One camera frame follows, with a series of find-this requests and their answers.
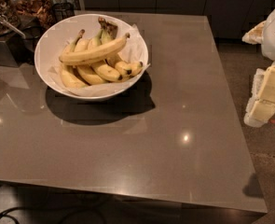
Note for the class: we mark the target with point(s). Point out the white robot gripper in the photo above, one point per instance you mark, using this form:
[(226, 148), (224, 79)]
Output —
[(262, 105)]

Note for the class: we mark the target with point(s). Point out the single yellow banana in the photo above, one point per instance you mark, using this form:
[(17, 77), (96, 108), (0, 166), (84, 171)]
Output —
[(96, 54)]

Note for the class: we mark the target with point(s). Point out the yellow banana bunch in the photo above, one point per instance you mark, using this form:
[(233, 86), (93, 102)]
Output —
[(113, 68)]

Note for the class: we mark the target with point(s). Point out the white ceramic bowl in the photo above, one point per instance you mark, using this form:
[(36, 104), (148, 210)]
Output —
[(57, 37)]

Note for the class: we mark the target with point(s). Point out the glass jar of dried snacks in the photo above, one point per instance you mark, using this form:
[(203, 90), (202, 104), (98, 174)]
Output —
[(41, 9)]

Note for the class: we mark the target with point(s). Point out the black wire basket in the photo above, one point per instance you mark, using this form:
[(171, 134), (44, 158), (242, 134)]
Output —
[(63, 11)]

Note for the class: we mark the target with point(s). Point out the metal scoop handle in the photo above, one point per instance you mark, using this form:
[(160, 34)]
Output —
[(4, 21)]

